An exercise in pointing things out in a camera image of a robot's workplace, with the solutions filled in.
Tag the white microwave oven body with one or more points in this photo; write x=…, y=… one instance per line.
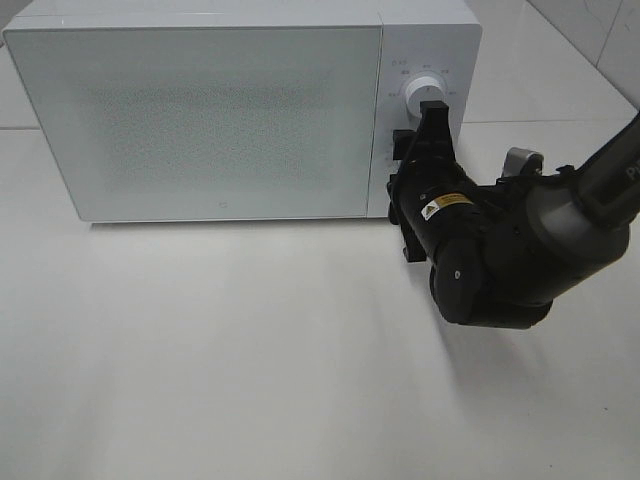
x=442, y=37

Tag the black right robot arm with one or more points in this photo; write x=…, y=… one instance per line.
x=500, y=254

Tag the white microwave door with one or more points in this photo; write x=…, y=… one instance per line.
x=205, y=124

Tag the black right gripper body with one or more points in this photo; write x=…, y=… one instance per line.
x=437, y=207

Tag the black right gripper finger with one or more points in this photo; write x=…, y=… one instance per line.
x=402, y=140
x=433, y=135

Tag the white upper power knob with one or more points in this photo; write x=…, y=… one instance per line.
x=424, y=87

